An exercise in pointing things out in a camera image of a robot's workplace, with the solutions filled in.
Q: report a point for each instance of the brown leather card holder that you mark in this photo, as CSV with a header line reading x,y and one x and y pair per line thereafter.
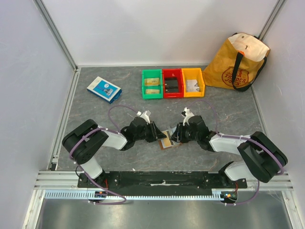
x,y
167,142

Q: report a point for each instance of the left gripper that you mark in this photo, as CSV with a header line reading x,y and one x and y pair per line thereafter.
x,y
156,134

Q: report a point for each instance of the slotted cable duct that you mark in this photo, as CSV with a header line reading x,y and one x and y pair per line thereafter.
x,y
97,195

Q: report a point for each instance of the green plastic bin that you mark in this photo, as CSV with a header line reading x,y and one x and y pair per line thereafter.
x,y
152,73

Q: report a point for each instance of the yellow plastic bin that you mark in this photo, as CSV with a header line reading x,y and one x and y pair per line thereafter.
x,y
193,73

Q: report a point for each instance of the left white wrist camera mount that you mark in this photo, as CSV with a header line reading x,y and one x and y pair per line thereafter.
x,y
144,115

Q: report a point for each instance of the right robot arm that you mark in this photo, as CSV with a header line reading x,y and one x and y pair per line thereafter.
x,y
262,159

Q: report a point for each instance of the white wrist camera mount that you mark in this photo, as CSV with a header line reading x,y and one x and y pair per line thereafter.
x,y
144,115
187,114

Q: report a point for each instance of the gold card lower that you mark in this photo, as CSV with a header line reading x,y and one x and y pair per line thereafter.
x,y
152,91

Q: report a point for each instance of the gold card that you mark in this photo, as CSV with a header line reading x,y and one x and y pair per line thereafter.
x,y
152,91
152,82

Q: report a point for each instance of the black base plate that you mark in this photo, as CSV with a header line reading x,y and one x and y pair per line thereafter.
x,y
166,183

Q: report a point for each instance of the black cards in red bin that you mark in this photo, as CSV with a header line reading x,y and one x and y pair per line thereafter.
x,y
171,85

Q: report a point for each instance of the blue and white box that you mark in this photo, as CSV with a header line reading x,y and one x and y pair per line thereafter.
x,y
105,90

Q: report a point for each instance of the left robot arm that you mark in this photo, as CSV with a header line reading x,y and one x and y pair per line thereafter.
x,y
83,142

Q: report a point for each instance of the aluminium frame rail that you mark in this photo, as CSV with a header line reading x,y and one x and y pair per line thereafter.
x,y
69,180

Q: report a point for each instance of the red plastic bin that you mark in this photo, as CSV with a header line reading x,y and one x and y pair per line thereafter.
x,y
173,73

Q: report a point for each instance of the silver card in yellow bin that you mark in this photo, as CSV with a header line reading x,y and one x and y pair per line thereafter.
x,y
192,85

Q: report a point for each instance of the gold card upper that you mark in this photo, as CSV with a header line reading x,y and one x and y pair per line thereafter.
x,y
152,82

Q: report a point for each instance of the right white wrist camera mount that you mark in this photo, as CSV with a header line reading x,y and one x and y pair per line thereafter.
x,y
187,114

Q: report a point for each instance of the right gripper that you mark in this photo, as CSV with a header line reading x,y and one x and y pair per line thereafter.
x,y
180,132

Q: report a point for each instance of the yellow Trader Joe's tote bag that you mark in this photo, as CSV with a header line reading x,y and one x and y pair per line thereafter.
x,y
237,64

